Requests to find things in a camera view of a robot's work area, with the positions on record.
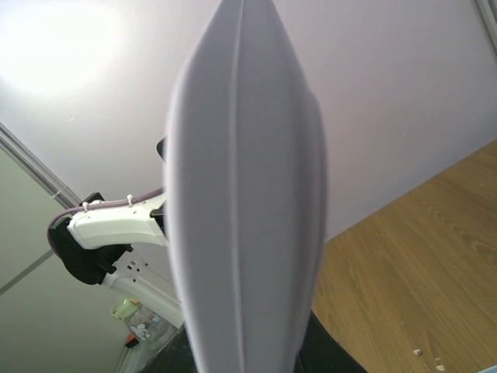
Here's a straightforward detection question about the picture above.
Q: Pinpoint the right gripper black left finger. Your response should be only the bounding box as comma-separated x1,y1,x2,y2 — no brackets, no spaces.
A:
143,328,197,373

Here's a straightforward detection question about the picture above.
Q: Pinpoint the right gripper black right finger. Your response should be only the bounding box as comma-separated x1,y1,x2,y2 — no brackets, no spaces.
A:
294,312,367,373

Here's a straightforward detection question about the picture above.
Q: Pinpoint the phone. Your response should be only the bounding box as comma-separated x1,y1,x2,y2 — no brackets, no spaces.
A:
165,1,328,372

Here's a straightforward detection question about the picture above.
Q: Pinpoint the light blue phone case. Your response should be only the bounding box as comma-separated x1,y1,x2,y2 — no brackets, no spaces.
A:
478,365,497,373

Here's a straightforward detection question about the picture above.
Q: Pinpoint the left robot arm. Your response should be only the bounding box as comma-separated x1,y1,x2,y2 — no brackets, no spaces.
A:
47,188,184,327

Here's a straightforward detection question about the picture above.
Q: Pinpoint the clear jar with green lid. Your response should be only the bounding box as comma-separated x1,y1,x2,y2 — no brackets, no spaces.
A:
110,298,178,350

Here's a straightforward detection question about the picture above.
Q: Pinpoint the aluminium rail frame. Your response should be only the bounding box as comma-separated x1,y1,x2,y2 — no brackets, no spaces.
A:
1,124,81,209

